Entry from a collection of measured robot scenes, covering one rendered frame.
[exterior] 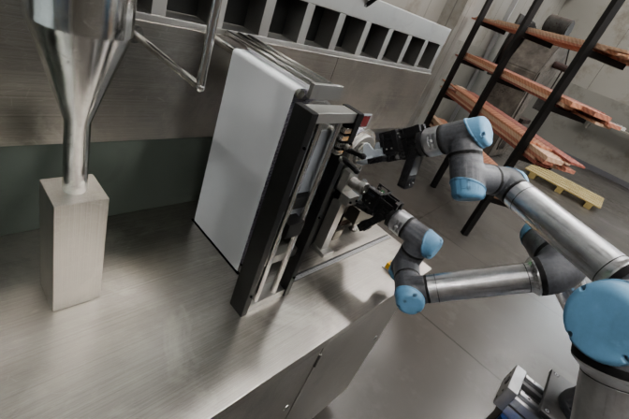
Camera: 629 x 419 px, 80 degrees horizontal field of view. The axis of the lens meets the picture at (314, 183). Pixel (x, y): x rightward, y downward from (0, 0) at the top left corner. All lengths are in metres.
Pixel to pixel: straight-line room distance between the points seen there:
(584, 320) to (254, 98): 0.75
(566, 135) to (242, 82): 10.52
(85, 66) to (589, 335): 0.84
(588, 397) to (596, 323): 0.12
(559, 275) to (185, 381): 0.87
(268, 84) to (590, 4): 10.72
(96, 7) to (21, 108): 0.41
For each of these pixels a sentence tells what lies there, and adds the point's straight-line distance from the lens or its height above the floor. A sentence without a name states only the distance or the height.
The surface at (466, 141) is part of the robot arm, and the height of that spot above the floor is 1.44.
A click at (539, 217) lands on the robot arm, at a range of 0.94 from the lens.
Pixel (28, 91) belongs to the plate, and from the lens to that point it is 0.96.
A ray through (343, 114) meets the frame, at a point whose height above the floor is 1.44.
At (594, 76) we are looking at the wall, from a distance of 11.14.
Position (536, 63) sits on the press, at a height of 1.70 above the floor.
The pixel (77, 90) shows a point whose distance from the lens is 0.69.
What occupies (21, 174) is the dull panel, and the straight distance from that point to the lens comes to 1.05.
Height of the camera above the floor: 1.64
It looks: 27 degrees down
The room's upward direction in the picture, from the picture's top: 21 degrees clockwise
